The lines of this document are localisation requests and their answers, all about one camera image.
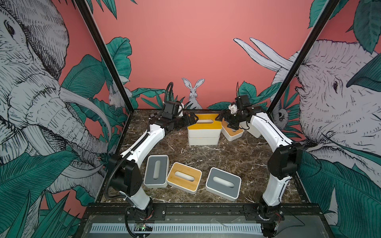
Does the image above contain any yellow lid tissue box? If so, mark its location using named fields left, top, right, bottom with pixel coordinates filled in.
left=188, top=114, right=222, bottom=138

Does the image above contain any white bottom tissue box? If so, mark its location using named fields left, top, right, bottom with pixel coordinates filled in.
left=188, top=137, right=220, bottom=146

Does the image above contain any black corner frame post left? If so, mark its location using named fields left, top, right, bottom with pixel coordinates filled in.
left=74, top=0, right=134, bottom=114

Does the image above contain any black corner frame post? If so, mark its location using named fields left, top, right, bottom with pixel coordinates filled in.
left=267, top=0, right=339, bottom=115
left=74, top=0, right=134, bottom=114

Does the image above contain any black corrugated cable hose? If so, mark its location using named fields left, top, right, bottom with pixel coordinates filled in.
left=163, top=81, right=175, bottom=103

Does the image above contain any grey lid tissue box right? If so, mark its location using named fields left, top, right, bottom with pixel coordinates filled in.
left=205, top=167, right=242, bottom=202

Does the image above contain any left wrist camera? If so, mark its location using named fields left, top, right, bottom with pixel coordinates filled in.
left=162, top=101, right=182, bottom=120

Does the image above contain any grey lid tissue box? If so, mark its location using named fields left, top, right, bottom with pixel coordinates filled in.
left=143, top=155, right=169, bottom=188
left=205, top=167, right=242, bottom=202

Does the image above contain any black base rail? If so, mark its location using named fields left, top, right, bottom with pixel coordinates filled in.
left=82, top=203, right=323, bottom=223

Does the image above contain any grey lid tissue box left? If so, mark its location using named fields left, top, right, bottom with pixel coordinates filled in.
left=143, top=155, right=169, bottom=188

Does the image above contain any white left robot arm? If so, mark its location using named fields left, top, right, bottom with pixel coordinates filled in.
left=104, top=111, right=199, bottom=210

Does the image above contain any front bamboo lid tissue box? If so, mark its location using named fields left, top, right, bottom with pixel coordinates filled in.
left=167, top=162, right=202, bottom=194

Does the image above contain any small bamboo lid tissue box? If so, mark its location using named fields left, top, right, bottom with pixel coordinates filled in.
left=221, top=119, right=244, bottom=141

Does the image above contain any black corner frame post right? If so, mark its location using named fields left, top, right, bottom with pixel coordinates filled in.
left=267, top=0, right=339, bottom=115

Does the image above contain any white vented strip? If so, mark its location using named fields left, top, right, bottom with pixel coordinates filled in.
left=90, top=223, right=263, bottom=235

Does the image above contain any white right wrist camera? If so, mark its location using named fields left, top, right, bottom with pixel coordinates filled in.
left=228, top=95, right=252, bottom=115

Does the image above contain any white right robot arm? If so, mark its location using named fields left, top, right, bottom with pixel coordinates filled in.
left=215, top=106, right=303, bottom=221

